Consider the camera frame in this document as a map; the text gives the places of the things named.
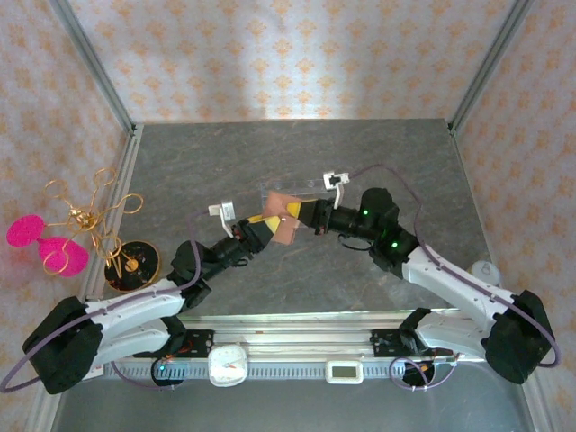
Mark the brown leather card holder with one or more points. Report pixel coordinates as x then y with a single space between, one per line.
276 204

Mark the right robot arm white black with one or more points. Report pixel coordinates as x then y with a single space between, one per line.
454 279

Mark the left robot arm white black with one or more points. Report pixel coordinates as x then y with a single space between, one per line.
130 306

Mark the clear acrylic card stand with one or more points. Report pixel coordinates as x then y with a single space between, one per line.
310 185

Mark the white analog clock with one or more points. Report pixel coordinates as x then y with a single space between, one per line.
228 365

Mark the white round object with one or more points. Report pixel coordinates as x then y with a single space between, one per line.
486 272

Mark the white digital timer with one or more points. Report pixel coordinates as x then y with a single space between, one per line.
344 371

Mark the large pink round disc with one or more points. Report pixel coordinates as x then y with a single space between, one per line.
72 256

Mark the white label red print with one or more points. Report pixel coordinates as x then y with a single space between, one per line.
96 371

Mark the small pink round disc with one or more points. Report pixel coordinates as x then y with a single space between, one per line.
24 230

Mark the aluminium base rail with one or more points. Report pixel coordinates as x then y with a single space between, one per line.
306 337

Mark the aluminium table side rail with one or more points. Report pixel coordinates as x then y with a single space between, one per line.
118 202

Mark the aluminium frame post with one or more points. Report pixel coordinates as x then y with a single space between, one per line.
490 67
94 67

